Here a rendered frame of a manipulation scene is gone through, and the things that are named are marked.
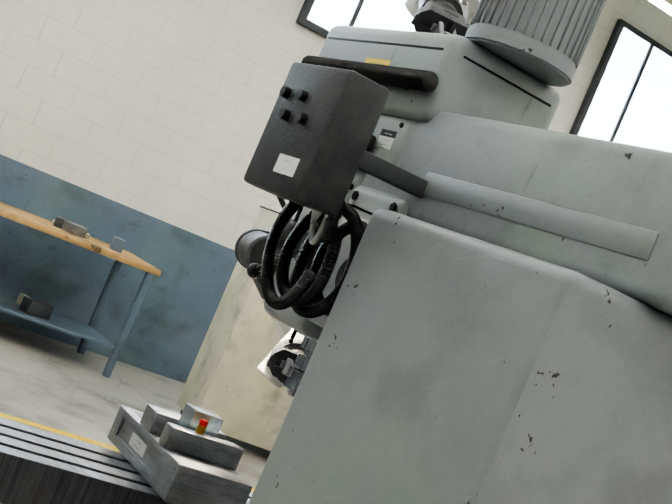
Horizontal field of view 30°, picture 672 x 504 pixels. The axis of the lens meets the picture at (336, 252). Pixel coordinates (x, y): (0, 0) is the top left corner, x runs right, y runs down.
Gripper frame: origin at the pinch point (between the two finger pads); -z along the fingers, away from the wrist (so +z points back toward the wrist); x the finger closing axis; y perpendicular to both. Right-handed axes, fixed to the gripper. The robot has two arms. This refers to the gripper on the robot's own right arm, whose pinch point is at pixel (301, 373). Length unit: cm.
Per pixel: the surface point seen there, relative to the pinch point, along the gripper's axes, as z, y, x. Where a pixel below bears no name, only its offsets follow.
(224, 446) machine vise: -10.6, 16.2, -9.6
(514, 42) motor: -32, -67, 5
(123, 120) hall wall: 776, -49, -74
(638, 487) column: -81, -12, 32
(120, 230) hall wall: 786, 32, -43
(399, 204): -29.2, -35.3, -1.3
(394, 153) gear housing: -21.9, -43.3, -4.2
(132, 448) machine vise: -1.5, 24.5, -23.9
